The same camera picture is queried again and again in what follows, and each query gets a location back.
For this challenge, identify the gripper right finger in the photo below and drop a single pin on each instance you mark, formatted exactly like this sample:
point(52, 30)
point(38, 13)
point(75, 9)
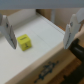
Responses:
point(72, 29)

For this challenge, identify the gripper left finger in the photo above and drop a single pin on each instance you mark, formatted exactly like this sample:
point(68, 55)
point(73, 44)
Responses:
point(9, 32)

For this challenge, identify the yellow block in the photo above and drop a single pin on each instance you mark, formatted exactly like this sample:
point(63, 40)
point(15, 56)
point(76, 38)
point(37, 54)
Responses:
point(24, 42)

